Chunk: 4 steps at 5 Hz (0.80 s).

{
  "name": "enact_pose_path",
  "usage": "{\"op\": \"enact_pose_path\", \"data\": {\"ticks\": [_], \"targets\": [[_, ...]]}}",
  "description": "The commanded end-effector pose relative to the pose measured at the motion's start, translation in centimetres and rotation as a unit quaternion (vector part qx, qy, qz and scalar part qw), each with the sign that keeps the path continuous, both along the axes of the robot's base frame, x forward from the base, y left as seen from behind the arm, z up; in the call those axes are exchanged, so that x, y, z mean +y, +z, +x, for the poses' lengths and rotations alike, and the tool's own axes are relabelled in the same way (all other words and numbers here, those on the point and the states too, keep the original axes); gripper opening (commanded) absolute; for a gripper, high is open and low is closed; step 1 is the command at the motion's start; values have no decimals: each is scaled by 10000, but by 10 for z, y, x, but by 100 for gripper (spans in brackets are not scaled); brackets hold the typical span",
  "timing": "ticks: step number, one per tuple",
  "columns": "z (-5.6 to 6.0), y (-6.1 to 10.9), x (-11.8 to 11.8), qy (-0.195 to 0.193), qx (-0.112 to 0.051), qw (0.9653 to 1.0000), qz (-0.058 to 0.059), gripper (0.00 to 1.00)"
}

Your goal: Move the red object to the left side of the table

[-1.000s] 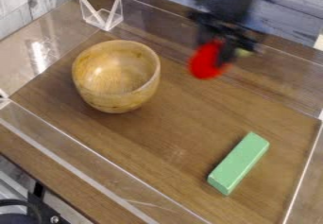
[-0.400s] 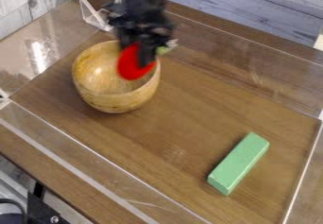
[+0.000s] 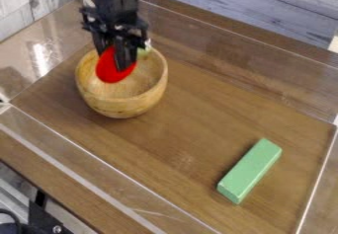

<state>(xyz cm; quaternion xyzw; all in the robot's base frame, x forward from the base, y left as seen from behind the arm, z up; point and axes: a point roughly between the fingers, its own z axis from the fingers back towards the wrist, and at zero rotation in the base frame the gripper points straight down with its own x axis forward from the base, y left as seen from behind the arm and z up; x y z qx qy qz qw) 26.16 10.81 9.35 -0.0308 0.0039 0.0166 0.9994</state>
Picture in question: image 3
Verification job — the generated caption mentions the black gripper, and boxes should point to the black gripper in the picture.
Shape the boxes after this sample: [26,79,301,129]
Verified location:
[79,5,150,72]

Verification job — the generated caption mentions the red toy strawberry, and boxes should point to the red toy strawberry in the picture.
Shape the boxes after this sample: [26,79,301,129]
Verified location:
[95,45,138,83]

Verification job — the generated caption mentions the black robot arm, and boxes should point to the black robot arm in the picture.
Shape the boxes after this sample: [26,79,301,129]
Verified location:
[79,0,150,72]

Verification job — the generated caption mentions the wooden bowl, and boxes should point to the wooden bowl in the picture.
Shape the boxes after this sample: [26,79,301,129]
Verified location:
[75,48,170,118]

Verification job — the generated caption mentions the clear acrylic tray walls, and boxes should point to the clear acrylic tray walls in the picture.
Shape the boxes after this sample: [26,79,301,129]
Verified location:
[0,0,338,234]

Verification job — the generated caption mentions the green rectangular block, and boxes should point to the green rectangular block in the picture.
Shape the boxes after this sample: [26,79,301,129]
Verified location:
[217,138,282,204]

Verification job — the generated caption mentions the black clamp under table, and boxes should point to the black clamp under table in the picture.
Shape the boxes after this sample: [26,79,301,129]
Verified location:
[0,188,74,234]

